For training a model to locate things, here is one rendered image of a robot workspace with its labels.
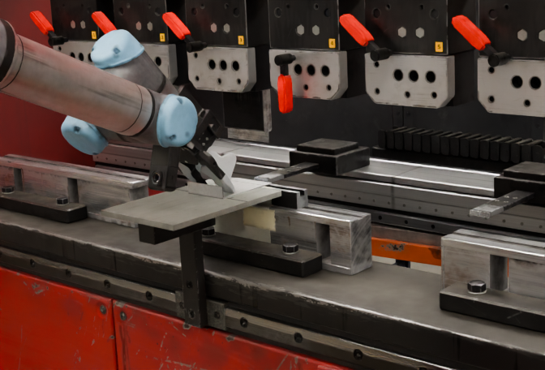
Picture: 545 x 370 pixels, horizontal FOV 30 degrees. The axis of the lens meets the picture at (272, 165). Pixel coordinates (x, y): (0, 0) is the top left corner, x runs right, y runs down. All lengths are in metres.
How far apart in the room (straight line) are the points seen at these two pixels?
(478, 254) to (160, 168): 0.53
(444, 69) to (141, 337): 0.81
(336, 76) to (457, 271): 0.36
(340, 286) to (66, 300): 0.68
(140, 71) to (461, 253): 0.57
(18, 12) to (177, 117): 1.14
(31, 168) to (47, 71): 1.04
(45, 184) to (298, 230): 0.73
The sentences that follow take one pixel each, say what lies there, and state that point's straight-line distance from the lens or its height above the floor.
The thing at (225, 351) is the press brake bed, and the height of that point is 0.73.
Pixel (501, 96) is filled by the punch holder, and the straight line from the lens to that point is 1.48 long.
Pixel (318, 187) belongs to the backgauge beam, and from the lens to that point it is 2.06.
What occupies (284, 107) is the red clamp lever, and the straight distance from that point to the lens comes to 1.68.
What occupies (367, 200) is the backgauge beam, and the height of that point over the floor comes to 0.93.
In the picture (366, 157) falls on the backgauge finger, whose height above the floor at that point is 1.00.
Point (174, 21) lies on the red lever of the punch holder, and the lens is 1.84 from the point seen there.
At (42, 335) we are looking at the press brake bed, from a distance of 2.24.
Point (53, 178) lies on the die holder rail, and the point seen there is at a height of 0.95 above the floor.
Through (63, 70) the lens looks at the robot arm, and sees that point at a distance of 1.34.
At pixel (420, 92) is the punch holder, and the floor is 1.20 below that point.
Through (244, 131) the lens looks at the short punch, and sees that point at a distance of 1.86.
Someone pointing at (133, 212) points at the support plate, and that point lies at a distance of 1.72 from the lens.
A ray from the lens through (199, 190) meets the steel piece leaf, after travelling 1.80.
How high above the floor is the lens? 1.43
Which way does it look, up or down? 12 degrees down
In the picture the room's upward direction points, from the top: 3 degrees counter-clockwise
